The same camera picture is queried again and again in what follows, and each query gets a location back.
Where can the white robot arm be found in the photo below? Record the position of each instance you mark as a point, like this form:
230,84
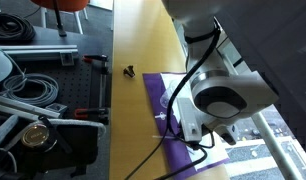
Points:
265,35

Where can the clear plastic cup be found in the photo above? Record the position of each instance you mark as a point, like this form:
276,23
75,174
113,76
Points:
164,99

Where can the white paper sheet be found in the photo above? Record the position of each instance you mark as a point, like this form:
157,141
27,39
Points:
178,154

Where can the orange black clamp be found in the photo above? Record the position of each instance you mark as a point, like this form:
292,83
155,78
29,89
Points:
85,113
102,58

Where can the black perforated board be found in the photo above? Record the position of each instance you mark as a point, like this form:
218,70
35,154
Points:
63,89

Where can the orange chair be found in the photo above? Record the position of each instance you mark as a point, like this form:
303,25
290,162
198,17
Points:
69,6

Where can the brass round knob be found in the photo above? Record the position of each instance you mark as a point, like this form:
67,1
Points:
35,136

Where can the metal window railing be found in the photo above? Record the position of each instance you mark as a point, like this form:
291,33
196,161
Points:
283,161

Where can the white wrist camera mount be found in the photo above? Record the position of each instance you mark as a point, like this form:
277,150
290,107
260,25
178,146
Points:
190,126

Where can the aluminium profile rail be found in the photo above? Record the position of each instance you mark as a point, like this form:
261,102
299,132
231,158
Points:
65,54
25,110

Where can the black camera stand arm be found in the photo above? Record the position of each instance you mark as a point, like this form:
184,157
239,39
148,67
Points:
61,31

